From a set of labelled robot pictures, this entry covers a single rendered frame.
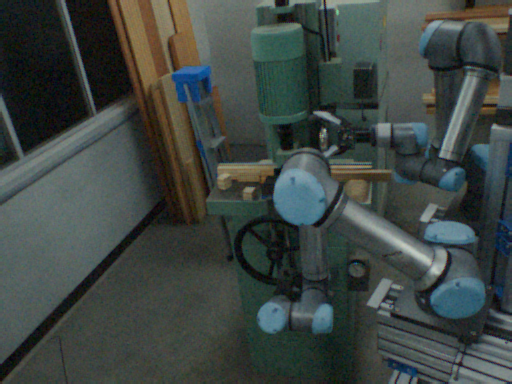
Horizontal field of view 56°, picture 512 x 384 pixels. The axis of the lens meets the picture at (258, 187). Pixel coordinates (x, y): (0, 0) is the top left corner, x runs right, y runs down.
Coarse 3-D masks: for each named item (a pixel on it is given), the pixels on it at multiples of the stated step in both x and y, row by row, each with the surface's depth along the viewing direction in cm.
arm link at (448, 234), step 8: (432, 224) 123; (440, 224) 122; (448, 224) 122; (456, 224) 122; (432, 232) 119; (440, 232) 118; (448, 232) 118; (456, 232) 118; (464, 232) 117; (472, 232) 117; (432, 240) 118; (440, 240) 116; (448, 240) 115; (456, 240) 115; (464, 240) 115; (472, 240) 116; (448, 248) 114; (456, 248) 114; (464, 248) 114; (472, 248) 117
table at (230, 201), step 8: (216, 184) 189; (232, 184) 187; (240, 184) 186; (248, 184) 186; (256, 184) 185; (216, 192) 183; (224, 192) 182; (232, 192) 181; (240, 192) 181; (256, 192) 179; (208, 200) 178; (216, 200) 177; (224, 200) 176; (232, 200) 176; (240, 200) 175; (248, 200) 174; (256, 200) 174; (208, 208) 179; (216, 208) 178; (224, 208) 177; (232, 208) 177; (240, 208) 176; (248, 208) 175; (256, 208) 174; (368, 208) 164; (264, 224) 165; (280, 224) 164
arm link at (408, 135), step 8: (392, 128) 145; (400, 128) 144; (408, 128) 144; (416, 128) 143; (424, 128) 143; (392, 136) 145; (400, 136) 144; (408, 136) 144; (416, 136) 143; (424, 136) 143; (392, 144) 146; (400, 144) 145; (408, 144) 145; (416, 144) 144; (424, 144) 144; (400, 152) 147; (408, 152) 146; (416, 152) 146
